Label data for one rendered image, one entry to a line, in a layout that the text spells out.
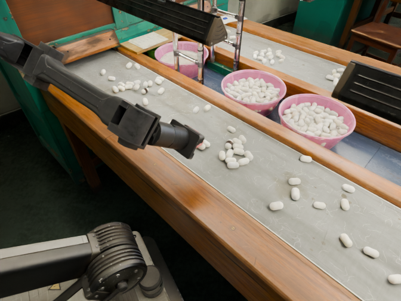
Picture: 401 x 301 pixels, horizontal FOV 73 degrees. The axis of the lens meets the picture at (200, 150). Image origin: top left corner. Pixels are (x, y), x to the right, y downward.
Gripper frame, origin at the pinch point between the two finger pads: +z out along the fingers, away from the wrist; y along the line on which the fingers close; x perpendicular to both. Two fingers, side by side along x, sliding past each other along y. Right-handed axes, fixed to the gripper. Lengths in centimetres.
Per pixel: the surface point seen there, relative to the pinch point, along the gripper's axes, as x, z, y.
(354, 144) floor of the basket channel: -21, 52, -27
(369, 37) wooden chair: -114, 193, 22
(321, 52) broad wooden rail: -56, 79, 11
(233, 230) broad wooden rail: 13.2, -1.7, -21.1
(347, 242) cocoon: 2.9, 12.1, -42.0
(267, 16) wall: -131, 254, 159
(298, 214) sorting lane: 4.0, 13.1, -29.4
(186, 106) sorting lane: -4.4, 21.8, 27.2
